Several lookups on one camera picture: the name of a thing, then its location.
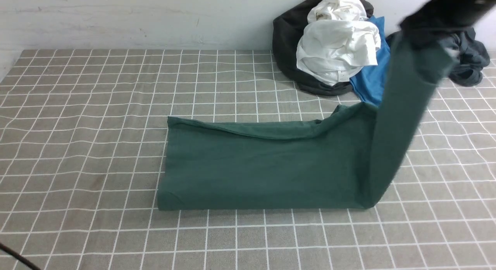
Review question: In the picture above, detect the dark grey crumpled shirt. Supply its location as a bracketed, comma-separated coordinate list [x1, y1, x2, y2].
[437, 28, 490, 87]

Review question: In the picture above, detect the blue shirt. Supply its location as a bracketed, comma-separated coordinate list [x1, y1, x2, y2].
[350, 16, 391, 106]

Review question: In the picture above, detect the white crumpled shirt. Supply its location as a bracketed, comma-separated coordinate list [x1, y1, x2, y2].
[296, 0, 381, 86]

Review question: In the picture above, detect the black left camera cable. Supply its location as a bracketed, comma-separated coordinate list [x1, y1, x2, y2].
[0, 242, 41, 270]

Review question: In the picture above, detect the grey checked tablecloth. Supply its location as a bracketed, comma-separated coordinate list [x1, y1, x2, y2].
[0, 50, 496, 270]

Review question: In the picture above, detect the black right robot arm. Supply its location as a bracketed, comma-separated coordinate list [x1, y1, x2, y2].
[399, 0, 496, 46]

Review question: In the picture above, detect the green long-sleeved shirt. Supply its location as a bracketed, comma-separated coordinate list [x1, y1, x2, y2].
[157, 37, 455, 211]

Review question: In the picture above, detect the black crumpled garment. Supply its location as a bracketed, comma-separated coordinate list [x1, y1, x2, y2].
[272, 0, 374, 97]

